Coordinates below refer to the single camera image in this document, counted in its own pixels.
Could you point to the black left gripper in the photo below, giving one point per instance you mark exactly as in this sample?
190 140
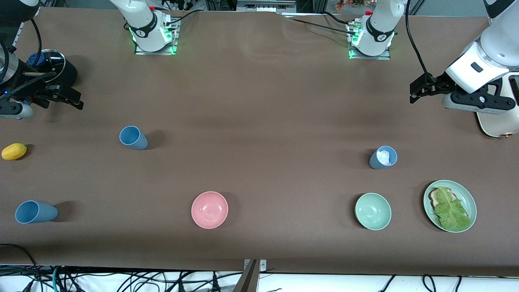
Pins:
438 84

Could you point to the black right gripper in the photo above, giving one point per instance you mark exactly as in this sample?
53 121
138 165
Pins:
45 91

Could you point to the blue plastic cup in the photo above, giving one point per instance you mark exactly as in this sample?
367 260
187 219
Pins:
134 140
375 161
40 212

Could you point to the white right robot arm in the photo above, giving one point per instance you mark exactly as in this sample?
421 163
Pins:
148 28

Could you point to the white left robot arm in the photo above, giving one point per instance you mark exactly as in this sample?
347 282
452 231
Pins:
379 24

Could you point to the glass lid with blue knob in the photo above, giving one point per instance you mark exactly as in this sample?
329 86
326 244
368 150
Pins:
52 61

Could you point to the yellow lemon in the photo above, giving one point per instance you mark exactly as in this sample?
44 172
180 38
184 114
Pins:
14 151

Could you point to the white crumpled tissue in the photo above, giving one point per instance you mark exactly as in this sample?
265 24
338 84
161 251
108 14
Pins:
383 156

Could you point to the white pan at right edge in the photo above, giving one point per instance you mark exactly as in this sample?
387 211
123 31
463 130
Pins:
492 125

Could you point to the toasted bread slice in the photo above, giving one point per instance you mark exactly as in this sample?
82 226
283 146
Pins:
434 198

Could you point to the mint green plate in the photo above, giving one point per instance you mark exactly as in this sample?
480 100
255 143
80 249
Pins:
466 194

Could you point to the green lettuce leaf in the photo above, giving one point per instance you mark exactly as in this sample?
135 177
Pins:
452 213

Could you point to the mint green bowl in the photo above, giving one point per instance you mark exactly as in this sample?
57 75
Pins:
373 211

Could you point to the silver equipment box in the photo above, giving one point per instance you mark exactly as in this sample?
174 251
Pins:
265 6

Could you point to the pink bowl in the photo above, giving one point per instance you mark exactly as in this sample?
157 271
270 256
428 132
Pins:
209 210

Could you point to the brown wooden strip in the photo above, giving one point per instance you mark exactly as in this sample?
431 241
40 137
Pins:
248 280

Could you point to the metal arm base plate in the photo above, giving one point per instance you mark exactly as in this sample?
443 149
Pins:
385 56
140 52

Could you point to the aluminium frame rail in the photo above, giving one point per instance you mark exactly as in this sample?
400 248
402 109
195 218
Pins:
18 34

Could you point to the metal table bracket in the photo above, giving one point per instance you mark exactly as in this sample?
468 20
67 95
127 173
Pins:
263 265

